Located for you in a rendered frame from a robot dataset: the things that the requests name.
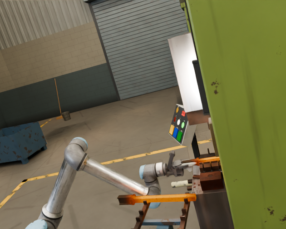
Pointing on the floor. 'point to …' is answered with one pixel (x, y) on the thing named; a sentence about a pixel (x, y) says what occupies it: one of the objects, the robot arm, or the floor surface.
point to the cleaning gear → (63, 112)
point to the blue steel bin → (16, 143)
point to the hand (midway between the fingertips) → (194, 161)
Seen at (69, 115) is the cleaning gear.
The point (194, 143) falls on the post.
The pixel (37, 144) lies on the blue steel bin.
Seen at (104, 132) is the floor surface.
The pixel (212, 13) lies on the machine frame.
